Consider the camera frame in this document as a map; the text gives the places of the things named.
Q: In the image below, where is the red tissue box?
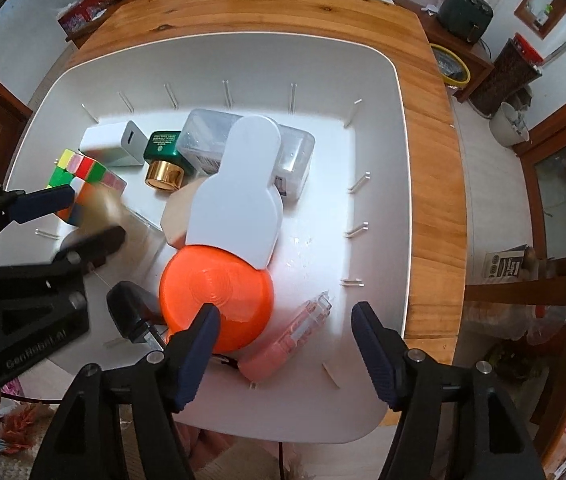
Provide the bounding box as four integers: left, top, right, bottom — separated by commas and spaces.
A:
58, 2, 108, 36

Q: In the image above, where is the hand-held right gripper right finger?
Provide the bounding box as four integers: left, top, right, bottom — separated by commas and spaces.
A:
351, 301, 546, 480

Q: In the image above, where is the clear plastic case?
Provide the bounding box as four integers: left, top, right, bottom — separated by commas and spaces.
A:
113, 200, 166, 233

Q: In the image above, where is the black plug charger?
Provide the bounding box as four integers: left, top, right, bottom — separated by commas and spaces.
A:
106, 281, 169, 346

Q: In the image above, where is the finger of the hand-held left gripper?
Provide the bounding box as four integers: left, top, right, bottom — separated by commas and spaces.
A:
0, 225, 128, 293
0, 183, 76, 261

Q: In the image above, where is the printed cardboard box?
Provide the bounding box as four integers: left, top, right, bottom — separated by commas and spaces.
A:
483, 245, 529, 281

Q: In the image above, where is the clear plastic bag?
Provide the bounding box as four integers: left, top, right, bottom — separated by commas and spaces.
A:
466, 300, 566, 346

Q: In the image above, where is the white bucket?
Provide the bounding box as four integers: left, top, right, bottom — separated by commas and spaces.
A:
489, 101, 531, 148

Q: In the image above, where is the blue label plastic box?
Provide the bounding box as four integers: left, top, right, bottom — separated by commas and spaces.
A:
177, 108, 315, 202

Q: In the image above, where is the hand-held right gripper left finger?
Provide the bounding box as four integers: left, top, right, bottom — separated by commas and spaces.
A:
35, 302, 222, 480

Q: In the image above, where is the orange round container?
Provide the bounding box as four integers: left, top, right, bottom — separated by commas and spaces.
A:
159, 245, 275, 355

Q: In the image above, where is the white bottle-shaped board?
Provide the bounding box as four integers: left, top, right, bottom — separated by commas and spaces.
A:
185, 115, 284, 268

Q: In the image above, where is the brown patterned tall tube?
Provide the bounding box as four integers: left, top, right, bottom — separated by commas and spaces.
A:
470, 34, 544, 113

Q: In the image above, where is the long wooden television cabinet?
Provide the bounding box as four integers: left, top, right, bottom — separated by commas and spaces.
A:
393, 0, 495, 103

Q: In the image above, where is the dark green air fryer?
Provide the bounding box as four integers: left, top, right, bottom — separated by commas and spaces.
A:
437, 0, 494, 43

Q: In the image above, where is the green bottle with gold cap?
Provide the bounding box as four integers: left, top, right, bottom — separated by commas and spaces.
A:
143, 131, 186, 192

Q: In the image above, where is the beige wooden block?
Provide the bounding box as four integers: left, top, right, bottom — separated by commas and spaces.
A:
160, 177, 209, 248

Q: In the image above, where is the pink plastic dispenser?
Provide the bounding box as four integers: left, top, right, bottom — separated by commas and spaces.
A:
239, 296, 334, 380

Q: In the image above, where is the yellow rimmed bin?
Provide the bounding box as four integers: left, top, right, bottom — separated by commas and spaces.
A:
430, 44, 471, 86

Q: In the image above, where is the colourful rope toy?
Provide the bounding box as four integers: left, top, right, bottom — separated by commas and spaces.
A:
0, 402, 58, 456

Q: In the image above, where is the colourful puzzle cube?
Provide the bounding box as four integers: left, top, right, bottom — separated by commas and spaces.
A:
45, 148, 128, 227

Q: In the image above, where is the wooden glass door cabinet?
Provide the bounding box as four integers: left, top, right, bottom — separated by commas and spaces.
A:
518, 125, 566, 261

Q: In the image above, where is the white plug charger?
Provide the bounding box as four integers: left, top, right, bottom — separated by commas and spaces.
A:
79, 121, 150, 168

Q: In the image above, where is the white plastic tray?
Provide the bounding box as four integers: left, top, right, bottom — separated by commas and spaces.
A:
0, 31, 412, 445

